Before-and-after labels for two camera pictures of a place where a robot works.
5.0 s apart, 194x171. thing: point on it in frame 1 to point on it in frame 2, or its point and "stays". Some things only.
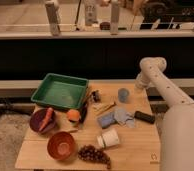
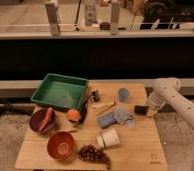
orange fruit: (73, 115) stays
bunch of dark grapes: (92, 153) stays
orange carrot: (46, 119) stays
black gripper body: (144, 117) to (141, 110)
